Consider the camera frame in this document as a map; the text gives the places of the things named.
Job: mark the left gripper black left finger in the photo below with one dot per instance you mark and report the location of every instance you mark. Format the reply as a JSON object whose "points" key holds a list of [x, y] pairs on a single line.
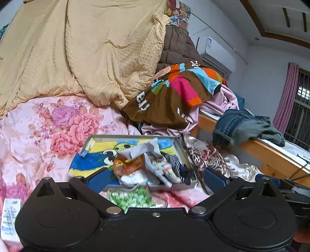
{"points": [[88, 188]]}

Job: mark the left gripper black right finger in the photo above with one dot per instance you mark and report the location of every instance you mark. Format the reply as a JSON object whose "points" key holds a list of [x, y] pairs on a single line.
{"points": [[223, 188]]}

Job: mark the striped pastel sock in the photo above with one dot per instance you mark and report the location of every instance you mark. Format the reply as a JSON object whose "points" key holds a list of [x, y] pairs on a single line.
{"points": [[161, 168]]}

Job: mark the grey sock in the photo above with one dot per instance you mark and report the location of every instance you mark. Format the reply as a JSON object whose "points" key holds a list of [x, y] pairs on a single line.
{"points": [[140, 149]]}

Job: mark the grey cardboard box tray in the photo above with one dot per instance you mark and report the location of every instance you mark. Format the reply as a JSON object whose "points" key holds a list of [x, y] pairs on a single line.
{"points": [[168, 144]]}

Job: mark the colourful cartoon towel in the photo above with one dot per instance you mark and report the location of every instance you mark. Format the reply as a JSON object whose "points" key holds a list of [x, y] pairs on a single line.
{"points": [[97, 156]]}

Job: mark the white gold brocade cloth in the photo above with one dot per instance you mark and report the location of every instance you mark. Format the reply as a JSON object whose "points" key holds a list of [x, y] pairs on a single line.
{"points": [[204, 155]]}

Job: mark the bag of green paper stars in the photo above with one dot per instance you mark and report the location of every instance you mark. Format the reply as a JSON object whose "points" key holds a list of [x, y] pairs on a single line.
{"points": [[137, 197]]}

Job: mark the black white zebra sock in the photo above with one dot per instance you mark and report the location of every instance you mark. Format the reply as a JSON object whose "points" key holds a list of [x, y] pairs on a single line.
{"points": [[179, 169]]}

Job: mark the white printed cloth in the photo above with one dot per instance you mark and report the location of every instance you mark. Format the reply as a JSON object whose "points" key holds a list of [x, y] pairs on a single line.
{"points": [[140, 176]]}

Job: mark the blue denim jeans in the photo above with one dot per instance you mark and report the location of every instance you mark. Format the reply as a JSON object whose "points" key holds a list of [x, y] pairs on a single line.
{"points": [[235, 127]]}

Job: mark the pink floral quilt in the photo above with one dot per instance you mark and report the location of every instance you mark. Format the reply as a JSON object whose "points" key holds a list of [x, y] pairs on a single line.
{"points": [[40, 137]]}

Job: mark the pink window curtain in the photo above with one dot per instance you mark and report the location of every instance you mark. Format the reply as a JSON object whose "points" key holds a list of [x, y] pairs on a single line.
{"points": [[285, 107]]}

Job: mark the pink lilac garment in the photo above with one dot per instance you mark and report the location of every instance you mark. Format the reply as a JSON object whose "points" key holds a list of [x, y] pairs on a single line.
{"points": [[222, 101]]}

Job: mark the white printed label packet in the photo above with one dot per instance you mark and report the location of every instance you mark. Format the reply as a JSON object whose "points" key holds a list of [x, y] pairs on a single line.
{"points": [[11, 209]]}

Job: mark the brown colourful patterned cloth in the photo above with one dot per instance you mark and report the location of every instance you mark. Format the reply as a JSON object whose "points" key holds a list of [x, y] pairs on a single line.
{"points": [[175, 90]]}

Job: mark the white air conditioner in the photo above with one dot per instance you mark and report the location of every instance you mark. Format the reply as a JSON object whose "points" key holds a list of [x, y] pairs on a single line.
{"points": [[210, 50]]}

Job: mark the beige dotted blanket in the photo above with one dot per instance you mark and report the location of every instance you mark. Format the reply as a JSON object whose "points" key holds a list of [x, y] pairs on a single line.
{"points": [[105, 50]]}

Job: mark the brown quilted jacket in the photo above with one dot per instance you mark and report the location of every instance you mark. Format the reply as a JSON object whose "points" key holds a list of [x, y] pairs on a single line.
{"points": [[178, 48]]}

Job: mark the wooden bed rail right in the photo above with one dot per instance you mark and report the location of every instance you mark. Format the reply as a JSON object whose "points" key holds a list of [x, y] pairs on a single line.
{"points": [[276, 161]]}

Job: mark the cartoon wall poster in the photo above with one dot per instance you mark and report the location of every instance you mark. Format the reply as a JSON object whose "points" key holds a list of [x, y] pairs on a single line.
{"points": [[178, 12]]}

